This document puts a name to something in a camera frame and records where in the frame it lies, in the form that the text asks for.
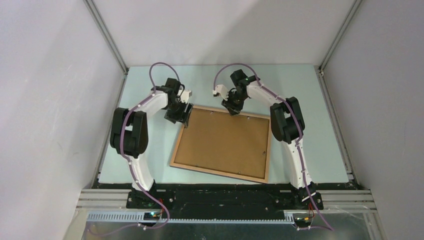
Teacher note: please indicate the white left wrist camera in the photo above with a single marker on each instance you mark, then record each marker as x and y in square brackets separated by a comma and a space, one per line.
[184, 95]

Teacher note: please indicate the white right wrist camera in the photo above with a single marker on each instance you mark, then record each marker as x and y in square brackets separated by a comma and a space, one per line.
[221, 91]

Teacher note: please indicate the brown cardboard backing board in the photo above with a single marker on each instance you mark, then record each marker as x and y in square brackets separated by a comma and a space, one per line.
[225, 142]

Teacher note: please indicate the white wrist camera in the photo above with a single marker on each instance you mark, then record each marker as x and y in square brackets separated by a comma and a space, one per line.
[221, 91]
[184, 95]

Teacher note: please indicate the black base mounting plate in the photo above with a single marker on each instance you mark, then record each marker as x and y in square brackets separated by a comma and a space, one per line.
[224, 201]

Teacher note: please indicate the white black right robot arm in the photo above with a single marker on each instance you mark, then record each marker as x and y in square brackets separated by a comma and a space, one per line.
[286, 119]

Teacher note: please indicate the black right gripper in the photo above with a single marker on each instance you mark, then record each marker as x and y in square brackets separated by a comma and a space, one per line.
[233, 109]

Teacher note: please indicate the grey cable duct strip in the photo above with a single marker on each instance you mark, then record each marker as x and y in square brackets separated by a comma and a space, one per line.
[139, 217]

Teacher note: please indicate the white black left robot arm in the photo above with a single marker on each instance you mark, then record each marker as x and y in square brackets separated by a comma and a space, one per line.
[129, 134]

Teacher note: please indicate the aluminium enclosure rail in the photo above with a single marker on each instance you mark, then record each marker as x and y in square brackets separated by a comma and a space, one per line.
[106, 34]

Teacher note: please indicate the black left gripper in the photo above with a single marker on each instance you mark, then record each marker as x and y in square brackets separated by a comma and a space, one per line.
[182, 117]

